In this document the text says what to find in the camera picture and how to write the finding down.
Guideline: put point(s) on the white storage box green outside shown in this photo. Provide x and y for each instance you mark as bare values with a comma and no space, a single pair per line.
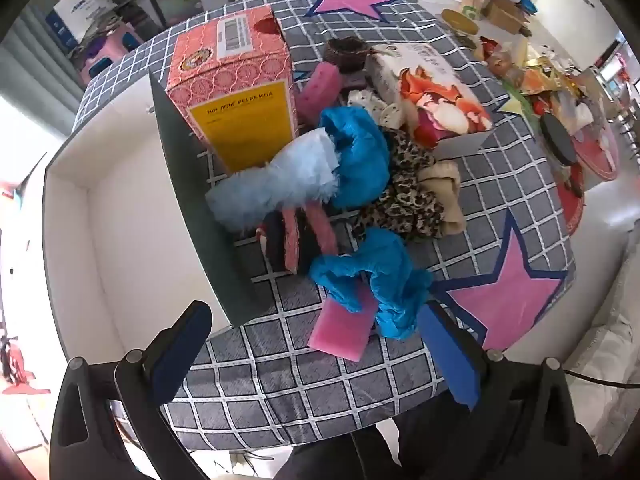
100,240

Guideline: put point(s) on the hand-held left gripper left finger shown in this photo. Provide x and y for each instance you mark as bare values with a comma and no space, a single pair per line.
180,355

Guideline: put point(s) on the beige cloth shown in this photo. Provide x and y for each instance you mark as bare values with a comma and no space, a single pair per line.
445,185

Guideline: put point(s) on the grey checked blanket with stars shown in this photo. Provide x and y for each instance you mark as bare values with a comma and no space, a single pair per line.
280,390

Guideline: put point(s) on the red round mat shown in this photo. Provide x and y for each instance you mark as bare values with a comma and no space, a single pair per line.
597,157

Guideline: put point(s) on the white cushion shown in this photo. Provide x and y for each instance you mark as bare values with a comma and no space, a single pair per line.
610,340

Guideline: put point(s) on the round dark tray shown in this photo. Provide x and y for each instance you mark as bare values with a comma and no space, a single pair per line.
557,137

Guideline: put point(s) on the cream polka dot cloth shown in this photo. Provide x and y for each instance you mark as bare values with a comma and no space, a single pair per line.
385,112

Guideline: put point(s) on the pile of colourful clutter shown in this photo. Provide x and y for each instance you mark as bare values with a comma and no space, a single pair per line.
530,80

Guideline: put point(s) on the pink and black knitted slipper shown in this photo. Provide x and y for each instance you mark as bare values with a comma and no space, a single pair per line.
292,240

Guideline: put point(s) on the pink plastic stool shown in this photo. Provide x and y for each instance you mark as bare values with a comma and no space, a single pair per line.
112,47

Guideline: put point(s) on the pink knit item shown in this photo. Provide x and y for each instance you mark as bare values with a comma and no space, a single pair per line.
317,92

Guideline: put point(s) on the brown knitted hat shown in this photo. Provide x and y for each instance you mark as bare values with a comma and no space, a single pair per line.
345,55

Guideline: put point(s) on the leopard print cloth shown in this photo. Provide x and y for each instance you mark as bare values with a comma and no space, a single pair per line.
410,205

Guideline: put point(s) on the brown cardboard box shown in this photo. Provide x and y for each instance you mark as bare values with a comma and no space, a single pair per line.
505,12

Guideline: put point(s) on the light blue fluffy cloth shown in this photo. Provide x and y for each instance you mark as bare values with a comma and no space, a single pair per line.
270,185

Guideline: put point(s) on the red plastic object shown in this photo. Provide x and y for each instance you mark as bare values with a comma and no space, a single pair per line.
20,365

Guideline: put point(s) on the pink sponge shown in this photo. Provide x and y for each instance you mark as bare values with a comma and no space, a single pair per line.
340,332

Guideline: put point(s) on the pink patterned cardboard box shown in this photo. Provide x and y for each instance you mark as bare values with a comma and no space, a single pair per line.
230,85

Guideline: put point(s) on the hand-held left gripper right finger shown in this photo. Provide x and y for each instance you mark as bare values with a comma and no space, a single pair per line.
450,360

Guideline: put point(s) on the white and blue carton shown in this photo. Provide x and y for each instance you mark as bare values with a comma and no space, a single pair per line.
82,7

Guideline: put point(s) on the grey green curtain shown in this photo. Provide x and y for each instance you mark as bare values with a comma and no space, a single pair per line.
35,60

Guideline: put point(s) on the white fox print box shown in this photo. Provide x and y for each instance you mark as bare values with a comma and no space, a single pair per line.
430,95

